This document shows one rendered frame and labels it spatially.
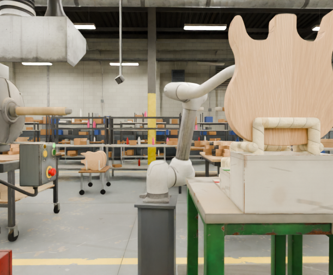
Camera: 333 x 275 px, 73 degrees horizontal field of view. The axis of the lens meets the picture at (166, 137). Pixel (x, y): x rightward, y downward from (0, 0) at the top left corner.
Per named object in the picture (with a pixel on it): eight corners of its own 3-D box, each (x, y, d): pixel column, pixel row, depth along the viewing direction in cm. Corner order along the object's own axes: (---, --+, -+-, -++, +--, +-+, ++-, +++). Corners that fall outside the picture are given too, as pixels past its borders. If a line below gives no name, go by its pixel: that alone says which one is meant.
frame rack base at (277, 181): (244, 214, 65) (244, 154, 65) (229, 199, 81) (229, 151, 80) (337, 213, 66) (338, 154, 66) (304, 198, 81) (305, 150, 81)
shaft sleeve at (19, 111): (18, 117, 85) (14, 109, 83) (22, 112, 88) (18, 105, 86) (66, 117, 86) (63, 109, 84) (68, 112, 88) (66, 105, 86)
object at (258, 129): (254, 154, 67) (255, 122, 67) (250, 153, 70) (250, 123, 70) (265, 154, 67) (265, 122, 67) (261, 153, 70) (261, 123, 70)
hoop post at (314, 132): (312, 154, 67) (312, 122, 67) (305, 153, 70) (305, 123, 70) (322, 154, 67) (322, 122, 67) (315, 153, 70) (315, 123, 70)
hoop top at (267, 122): (254, 127, 67) (254, 117, 67) (250, 128, 70) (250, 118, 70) (322, 127, 67) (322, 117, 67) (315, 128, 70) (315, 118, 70)
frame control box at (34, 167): (-21, 202, 99) (-22, 144, 99) (11, 190, 121) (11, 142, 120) (35, 202, 100) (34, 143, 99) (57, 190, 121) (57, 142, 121)
